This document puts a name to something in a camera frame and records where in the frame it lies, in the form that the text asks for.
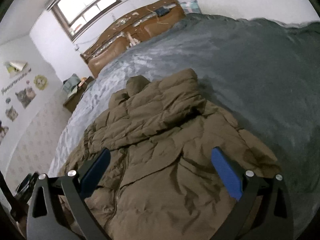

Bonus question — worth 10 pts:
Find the brown puffer jacket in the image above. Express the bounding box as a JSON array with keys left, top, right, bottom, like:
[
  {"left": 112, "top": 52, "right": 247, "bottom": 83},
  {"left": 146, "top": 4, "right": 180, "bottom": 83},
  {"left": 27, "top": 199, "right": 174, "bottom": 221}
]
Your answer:
[{"left": 60, "top": 69, "right": 280, "bottom": 239}]

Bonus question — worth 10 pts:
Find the green clothes pile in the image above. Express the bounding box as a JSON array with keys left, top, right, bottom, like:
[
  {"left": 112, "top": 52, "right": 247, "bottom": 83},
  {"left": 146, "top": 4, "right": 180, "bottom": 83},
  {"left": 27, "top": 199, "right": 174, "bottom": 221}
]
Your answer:
[{"left": 62, "top": 74, "right": 81, "bottom": 98}]

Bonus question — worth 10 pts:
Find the brown wooden nightstand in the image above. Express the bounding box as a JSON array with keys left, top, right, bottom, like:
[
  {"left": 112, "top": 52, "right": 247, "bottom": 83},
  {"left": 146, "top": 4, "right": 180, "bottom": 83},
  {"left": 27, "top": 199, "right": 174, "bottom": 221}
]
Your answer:
[{"left": 63, "top": 76, "right": 94, "bottom": 113}]

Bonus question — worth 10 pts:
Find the grey fluffy bed blanket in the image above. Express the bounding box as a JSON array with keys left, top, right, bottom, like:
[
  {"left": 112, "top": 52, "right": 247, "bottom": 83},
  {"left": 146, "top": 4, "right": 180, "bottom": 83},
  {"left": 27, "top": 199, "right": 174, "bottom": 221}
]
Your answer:
[{"left": 49, "top": 14, "right": 319, "bottom": 236}]

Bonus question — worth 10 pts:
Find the brown wooden headboard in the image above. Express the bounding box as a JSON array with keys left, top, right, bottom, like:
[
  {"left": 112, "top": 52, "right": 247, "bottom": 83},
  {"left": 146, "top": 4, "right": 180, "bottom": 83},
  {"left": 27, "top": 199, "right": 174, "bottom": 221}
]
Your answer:
[{"left": 80, "top": 0, "right": 185, "bottom": 78}]

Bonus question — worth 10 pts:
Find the plaid teal pillow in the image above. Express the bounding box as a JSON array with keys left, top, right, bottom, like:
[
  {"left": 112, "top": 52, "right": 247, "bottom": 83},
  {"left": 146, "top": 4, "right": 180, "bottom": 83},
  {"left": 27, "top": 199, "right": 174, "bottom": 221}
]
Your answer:
[{"left": 180, "top": 0, "right": 202, "bottom": 14}]

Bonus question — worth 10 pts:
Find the dark device on headboard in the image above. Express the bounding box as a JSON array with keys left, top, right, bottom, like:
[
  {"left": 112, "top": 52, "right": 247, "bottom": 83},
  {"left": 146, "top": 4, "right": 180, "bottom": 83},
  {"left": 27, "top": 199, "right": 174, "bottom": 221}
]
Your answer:
[{"left": 154, "top": 7, "right": 170, "bottom": 17}]

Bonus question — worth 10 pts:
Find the small kitten wall sticker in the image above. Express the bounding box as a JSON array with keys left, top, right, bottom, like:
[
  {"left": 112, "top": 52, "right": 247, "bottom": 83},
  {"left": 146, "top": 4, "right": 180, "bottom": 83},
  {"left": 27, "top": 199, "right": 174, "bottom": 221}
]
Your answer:
[{"left": 5, "top": 106, "right": 18, "bottom": 122}]

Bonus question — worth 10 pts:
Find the cat wall sticker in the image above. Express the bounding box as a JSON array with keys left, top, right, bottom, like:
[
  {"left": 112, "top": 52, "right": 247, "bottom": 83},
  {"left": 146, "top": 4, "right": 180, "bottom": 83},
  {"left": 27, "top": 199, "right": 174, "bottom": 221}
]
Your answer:
[{"left": 15, "top": 87, "right": 36, "bottom": 109}]

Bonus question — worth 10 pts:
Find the yellow lion wall sticker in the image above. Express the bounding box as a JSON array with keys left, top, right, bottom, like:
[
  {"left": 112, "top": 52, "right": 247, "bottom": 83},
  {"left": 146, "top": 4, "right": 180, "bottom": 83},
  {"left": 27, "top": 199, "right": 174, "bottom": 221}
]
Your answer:
[{"left": 34, "top": 75, "right": 48, "bottom": 90}]

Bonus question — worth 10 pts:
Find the peeling wall poster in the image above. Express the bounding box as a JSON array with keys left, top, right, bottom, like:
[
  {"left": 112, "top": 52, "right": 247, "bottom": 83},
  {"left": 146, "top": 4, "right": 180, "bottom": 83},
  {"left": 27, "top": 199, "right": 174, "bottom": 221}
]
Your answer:
[{"left": 4, "top": 61, "right": 28, "bottom": 78}]

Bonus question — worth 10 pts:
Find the window with brown frame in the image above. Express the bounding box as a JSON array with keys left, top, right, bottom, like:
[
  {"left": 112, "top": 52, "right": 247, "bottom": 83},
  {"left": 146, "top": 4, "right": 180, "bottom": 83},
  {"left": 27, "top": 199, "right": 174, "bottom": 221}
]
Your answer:
[{"left": 51, "top": 0, "right": 121, "bottom": 41}]

